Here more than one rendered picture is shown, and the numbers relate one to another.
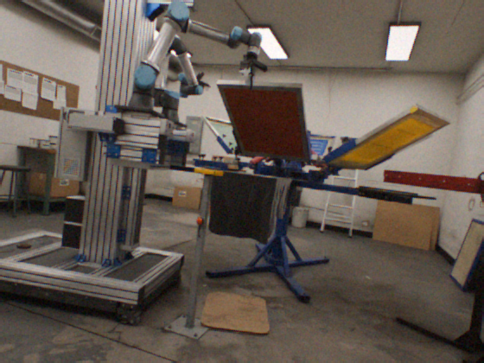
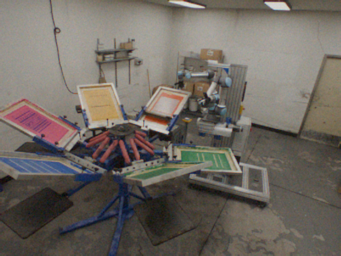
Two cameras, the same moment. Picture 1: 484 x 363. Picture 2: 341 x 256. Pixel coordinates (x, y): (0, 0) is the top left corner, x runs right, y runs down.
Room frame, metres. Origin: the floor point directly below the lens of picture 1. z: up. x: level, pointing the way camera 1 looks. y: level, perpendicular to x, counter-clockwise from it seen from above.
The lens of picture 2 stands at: (5.82, 0.52, 2.48)
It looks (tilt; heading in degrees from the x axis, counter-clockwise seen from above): 25 degrees down; 189
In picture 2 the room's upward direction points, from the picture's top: 4 degrees clockwise
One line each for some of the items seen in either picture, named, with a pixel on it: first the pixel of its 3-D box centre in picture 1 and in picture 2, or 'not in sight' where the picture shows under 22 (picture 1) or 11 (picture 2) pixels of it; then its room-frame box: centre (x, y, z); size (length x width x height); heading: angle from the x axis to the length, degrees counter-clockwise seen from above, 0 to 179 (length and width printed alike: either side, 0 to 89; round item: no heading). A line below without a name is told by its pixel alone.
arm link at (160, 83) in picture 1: (162, 72); (223, 96); (2.71, 0.73, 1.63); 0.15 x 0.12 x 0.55; 58
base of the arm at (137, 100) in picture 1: (141, 101); not in sight; (2.15, 0.68, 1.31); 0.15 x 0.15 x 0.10
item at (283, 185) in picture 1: (278, 208); (156, 135); (2.41, -0.27, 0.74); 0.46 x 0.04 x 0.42; 161
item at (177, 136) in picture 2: not in sight; (175, 138); (2.54, 0.10, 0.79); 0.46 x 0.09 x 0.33; 161
